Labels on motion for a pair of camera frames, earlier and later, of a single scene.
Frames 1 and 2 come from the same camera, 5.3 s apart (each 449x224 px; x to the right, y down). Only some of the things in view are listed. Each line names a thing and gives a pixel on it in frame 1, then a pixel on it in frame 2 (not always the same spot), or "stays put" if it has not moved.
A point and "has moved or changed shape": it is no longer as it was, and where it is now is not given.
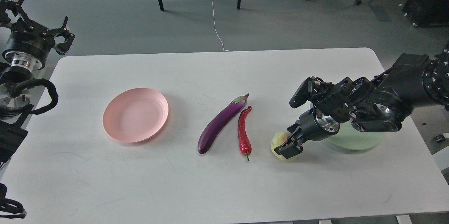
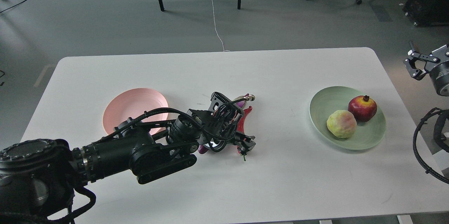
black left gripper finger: [64, 47] → [244, 142]
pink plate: [135, 115] stays put
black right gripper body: [315, 126] → [440, 74]
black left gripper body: [28, 45] → [215, 129]
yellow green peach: [277, 140] has moved or changed shape
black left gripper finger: [5, 4] → [243, 98]
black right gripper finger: [293, 127] → [417, 65]
